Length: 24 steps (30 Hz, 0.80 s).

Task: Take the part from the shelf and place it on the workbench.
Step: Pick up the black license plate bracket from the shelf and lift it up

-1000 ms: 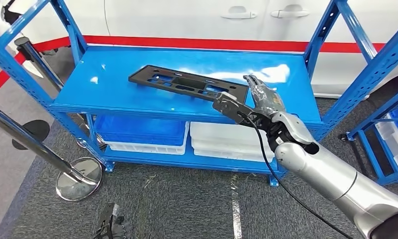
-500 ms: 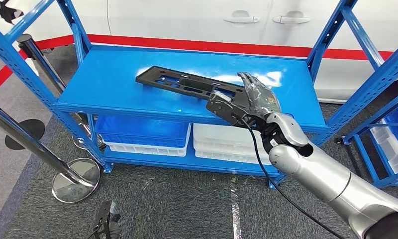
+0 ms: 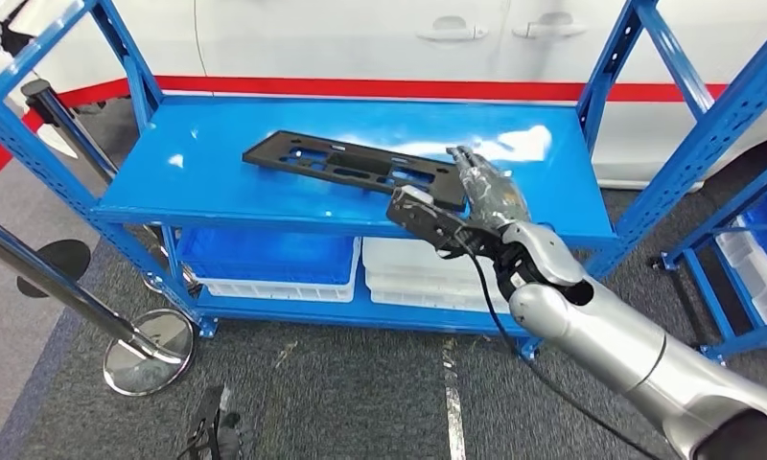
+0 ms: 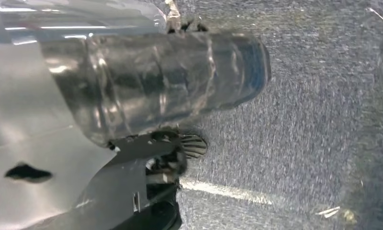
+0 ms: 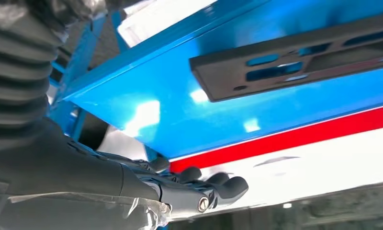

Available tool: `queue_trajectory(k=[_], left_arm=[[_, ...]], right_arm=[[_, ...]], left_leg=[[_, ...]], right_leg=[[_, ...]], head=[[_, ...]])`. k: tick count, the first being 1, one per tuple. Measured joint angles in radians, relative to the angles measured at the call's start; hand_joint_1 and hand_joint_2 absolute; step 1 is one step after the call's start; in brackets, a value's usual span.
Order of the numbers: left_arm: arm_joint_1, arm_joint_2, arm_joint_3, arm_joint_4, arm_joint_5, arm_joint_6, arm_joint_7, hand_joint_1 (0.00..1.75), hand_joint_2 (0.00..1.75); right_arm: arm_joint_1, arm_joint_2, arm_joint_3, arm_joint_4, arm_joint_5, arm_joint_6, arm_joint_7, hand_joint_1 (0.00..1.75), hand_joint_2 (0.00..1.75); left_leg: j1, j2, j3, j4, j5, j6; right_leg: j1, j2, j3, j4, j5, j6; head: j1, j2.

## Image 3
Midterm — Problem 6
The blue metal shelf rack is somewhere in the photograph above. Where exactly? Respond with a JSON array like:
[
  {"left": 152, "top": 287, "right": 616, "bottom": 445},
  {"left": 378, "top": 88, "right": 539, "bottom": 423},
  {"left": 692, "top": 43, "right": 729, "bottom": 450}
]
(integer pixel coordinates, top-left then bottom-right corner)
[
  {"left": 650, "top": 168, "right": 767, "bottom": 363},
  {"left": 0, "top": 0, "right": 767, "bottom": 363}
]

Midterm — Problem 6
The white car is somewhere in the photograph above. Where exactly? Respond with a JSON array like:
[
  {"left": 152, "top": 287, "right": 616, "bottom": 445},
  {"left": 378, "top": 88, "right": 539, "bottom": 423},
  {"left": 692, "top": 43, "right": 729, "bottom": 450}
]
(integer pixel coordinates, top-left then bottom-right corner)
[{"left": 0, "top": 0, "right": 767, "bottom": 192}]

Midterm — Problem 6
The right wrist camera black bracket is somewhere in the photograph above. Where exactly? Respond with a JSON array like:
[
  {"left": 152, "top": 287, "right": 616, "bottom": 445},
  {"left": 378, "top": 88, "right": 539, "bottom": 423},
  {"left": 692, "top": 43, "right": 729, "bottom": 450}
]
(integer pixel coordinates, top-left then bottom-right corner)
[{"left": 384, "top": 185, "right": 505, "bottom": 261}]

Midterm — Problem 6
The chrome stanchion post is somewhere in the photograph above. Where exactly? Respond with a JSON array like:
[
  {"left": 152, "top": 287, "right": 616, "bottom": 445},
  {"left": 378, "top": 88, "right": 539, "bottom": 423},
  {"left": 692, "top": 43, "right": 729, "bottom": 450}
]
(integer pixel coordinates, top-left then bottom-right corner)
[
  {"left": 0, "top": 209, "right": 197, "bottom": 398},
  {"left": 21, "top": 79, "right": 200, "bottom": 296}
]

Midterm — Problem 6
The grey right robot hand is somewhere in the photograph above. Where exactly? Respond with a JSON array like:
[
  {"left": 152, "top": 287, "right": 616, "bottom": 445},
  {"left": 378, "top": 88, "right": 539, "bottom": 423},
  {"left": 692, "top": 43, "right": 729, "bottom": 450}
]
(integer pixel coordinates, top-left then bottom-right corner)
[{"left": 445, "top": 144, "right": 532, "bottom": 231}]

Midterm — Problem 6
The wrist camera black bracket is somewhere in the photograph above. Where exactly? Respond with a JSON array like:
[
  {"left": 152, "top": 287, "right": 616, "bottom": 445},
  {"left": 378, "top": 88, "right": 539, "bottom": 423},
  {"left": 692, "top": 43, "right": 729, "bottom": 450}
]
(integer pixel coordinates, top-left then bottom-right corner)
[
  {"left": 384, "top": 185, "right": 505, "bottom": 261},
  {"left": 179, "top": 383, "right": 232, "bottom": 460}
]

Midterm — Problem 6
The translucent white plastic bin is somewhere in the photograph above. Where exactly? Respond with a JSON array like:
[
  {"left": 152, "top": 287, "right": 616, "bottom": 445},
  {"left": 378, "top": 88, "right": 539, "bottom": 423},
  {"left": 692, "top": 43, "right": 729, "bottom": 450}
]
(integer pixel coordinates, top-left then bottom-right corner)
[{"left": 362, "top": 238, "right": 512, "bottom": 293}]

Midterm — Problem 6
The red barrier belt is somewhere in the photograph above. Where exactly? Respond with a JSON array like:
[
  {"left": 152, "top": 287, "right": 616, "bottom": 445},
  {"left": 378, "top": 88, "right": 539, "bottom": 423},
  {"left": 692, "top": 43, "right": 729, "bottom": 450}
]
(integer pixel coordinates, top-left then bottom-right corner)
[{"left": 0, "top": 75, "right": 767, "bottom": 195}]

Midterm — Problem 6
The black slotted plastic panel part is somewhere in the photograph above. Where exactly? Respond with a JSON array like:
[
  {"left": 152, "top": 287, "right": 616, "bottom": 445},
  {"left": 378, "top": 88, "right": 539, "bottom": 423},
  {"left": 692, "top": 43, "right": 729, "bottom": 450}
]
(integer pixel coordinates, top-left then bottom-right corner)
[{"left": 242, "top": 129, "right": 471, "bottom": 213}]

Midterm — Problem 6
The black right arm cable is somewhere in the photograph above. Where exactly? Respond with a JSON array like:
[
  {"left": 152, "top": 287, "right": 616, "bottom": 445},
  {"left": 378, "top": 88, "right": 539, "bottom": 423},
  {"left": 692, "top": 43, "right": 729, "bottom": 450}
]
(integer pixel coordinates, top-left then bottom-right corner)
[{"left": 453, "top": 236, "right": 664, "bottom": 460}]

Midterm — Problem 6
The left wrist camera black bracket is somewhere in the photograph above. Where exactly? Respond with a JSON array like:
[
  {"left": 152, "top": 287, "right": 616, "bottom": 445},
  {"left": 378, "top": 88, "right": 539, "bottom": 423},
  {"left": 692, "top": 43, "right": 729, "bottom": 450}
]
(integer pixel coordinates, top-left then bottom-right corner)
[{"left": 179, "top": 383, "right": 232, "bottom": 460}]

